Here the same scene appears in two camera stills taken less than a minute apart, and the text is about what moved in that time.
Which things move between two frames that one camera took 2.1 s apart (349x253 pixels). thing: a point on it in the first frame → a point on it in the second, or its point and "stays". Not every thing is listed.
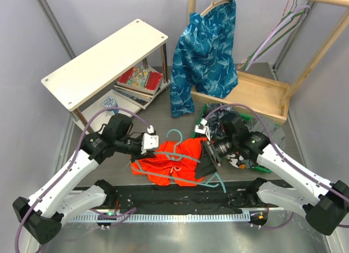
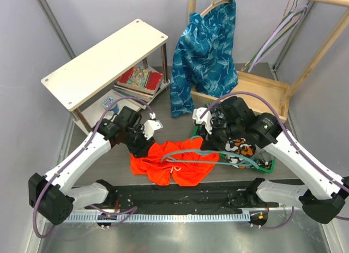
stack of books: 139,90 stays
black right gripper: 207,164 → 214,144
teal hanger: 171,152 → 256,166
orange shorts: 174,162 stays
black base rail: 223,197 stays
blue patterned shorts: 205,57 stays
